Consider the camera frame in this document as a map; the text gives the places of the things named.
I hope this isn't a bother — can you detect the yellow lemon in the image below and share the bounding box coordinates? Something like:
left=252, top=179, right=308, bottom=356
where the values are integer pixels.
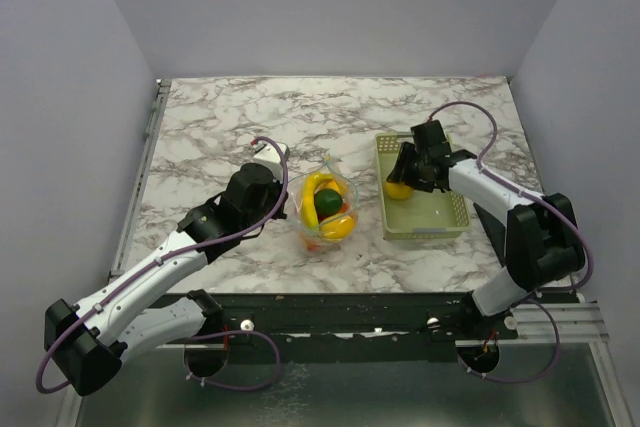
left=319, top=215, right=356, bottom=241
left=384, top=181, right=414, bottom=201

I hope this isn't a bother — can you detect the pale green plastic basket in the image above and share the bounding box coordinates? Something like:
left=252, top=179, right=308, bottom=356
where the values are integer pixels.
left=374, top=132, right=471, bottom=242

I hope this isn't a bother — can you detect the yellow banana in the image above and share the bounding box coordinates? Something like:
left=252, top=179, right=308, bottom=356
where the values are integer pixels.
left=300, top=172, right=333, bottom=229

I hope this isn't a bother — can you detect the clear zip top bag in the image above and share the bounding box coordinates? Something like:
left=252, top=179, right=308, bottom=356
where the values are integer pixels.
left=288, top=155, right=359, bottom=253

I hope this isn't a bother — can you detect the green avocado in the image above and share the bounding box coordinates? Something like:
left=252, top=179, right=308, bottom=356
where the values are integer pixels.
left=314, top=188, right=344, bottom=217

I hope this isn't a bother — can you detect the orange tangerine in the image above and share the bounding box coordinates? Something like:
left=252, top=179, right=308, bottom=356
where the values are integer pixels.
left=305, top=242, right=324, bottom=252

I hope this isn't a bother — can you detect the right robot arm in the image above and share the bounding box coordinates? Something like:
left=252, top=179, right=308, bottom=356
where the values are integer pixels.
left=386, top=120, right=586, bottom=338

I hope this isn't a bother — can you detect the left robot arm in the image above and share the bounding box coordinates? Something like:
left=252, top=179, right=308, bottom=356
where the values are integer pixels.
left=36, top=161, right=288, bottom=396

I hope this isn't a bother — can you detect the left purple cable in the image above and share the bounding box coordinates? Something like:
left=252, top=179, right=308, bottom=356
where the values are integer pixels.
left=35, top=135, right=290, bottom=394

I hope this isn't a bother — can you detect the purple cable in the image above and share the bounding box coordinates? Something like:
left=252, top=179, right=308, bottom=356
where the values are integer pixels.
left=35, top=135, right=290, bottom=394
left=429, top=100, right=596, bottom=383

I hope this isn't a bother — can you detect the left aluminium side rail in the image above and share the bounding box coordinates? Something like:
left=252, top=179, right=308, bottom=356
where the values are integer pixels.
left=108, top=79, right=172, bottom=280

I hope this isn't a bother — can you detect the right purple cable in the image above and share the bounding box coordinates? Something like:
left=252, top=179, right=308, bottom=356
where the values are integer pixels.
left=429, top=100, right=596, bottom=383

